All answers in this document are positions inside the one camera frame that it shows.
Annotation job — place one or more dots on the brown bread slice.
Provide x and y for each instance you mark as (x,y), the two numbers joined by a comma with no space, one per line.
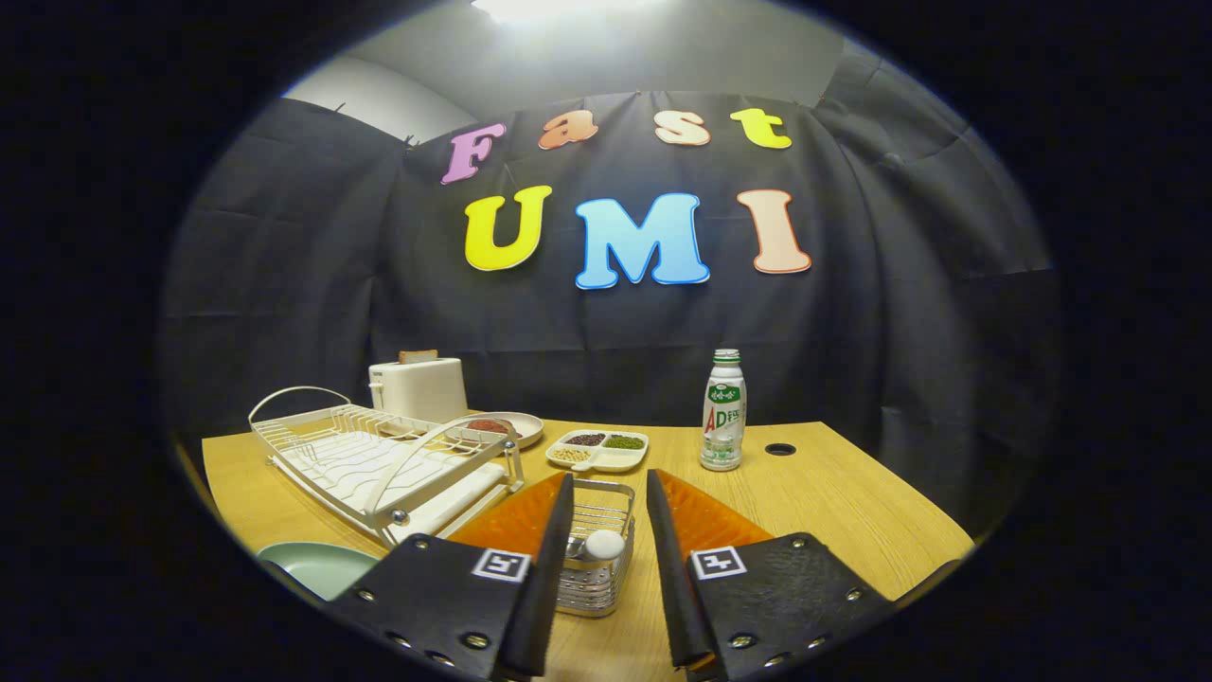
(418,356)

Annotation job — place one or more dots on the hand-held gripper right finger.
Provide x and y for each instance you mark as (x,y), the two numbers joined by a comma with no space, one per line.
(677,587)

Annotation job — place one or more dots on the light green plate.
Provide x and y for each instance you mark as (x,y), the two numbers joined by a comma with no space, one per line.
(322,568)

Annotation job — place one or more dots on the yellow beans pile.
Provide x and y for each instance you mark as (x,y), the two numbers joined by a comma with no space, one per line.
(570,456)

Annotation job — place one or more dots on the beige round plate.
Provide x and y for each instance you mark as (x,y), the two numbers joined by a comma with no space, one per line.
(528,431)

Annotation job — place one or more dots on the green beans pile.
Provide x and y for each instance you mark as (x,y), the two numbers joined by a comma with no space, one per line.
(625,441)

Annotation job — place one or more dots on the white divided tray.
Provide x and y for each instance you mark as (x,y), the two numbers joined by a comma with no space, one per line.
(615,460)

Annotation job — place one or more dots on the red meat piece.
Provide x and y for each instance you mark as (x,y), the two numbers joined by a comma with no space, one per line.
(488,427)

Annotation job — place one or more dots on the white bottle with green label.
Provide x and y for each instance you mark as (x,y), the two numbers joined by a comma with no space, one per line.
(723,417)

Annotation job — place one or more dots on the white toaster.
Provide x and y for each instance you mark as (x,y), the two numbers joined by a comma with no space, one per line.
(421,393)

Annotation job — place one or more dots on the dark red beans pile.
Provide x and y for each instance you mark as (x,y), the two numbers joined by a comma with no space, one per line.
(585,439)

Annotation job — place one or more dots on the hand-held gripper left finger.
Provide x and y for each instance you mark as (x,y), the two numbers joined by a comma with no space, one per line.
(544,587)

